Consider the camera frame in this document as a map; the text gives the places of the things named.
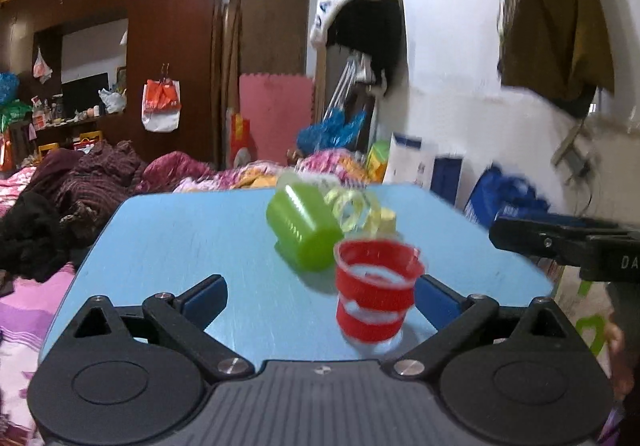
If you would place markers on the small white plastic bag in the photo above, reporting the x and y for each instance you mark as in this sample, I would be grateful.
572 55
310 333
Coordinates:
42 68

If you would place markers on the pink foam mat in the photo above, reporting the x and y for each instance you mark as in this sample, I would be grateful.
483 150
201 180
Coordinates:
275 110

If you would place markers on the brown hanging clothes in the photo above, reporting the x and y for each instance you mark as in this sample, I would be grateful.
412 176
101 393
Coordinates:
555 25

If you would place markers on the white and blue box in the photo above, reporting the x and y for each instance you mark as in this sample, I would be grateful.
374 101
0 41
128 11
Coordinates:
407 160

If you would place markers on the grey wall charger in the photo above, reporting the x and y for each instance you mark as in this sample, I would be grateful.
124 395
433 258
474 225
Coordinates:
575 153

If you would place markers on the pile of dark clothes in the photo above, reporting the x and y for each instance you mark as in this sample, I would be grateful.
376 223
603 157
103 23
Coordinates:
95 175

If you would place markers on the white and orange plastic bag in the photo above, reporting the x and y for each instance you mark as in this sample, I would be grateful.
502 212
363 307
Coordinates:
161 103

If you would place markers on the blue plastic bag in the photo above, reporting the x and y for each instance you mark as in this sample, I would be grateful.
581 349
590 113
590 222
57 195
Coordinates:
505 201

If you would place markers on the blue mesh bag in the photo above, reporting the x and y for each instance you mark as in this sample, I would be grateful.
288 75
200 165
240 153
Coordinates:
330 130

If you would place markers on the black cloth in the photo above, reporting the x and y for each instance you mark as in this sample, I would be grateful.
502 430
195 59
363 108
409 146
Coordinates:
30 236

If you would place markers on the white clothes hangers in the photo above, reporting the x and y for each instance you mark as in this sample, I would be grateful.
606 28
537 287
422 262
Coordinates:
347 78

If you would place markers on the dark blue box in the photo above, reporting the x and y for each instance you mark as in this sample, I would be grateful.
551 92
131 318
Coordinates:
446 178

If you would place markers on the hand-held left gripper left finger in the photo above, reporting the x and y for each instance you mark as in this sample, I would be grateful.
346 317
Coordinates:
204 302

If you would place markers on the green and yellow packet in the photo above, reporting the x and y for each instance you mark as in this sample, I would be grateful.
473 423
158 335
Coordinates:
377 158

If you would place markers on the yellow clear plastic cup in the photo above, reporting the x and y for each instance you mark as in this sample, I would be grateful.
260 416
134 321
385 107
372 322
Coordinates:
352 210

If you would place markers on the red paper bag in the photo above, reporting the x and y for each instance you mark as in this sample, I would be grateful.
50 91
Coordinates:
241 138

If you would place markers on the brown wooden door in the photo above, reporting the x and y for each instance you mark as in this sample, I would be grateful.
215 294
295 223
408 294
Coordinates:
267 20

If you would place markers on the red clear plastic cup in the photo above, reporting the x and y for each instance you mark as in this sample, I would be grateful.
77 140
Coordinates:
375 296

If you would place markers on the brown wooden wardrobe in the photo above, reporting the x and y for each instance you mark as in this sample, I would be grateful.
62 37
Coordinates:
165 30

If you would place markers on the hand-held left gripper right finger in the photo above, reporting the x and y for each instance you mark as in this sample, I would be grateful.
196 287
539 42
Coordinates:
436 300

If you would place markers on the black television screen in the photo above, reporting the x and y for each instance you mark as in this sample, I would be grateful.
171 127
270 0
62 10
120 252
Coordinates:
84 93

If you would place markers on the person's right hand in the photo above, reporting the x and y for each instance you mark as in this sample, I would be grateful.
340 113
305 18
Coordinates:
616 351

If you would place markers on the green plastic cup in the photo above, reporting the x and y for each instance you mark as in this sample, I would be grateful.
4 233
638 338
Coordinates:
300 226

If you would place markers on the pink floral blanket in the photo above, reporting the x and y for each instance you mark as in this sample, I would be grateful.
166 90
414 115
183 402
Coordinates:
30 326

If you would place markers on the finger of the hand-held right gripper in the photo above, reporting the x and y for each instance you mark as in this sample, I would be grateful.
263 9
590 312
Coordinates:
535 237

